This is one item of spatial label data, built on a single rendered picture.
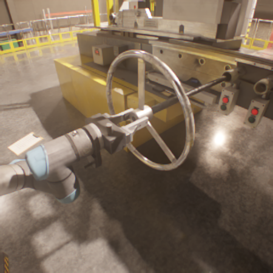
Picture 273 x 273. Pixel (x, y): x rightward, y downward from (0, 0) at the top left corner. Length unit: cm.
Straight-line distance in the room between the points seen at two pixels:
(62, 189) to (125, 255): 79
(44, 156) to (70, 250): 92
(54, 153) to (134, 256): 90
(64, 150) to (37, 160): 6
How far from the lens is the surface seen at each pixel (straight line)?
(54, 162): 42
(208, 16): 120
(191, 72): 134
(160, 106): 59
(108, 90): 66
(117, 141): 44
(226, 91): 109
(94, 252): 123
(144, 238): 123
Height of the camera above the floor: 115
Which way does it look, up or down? 38 degrees down
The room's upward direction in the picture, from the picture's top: 1 degrees counter-clockwise
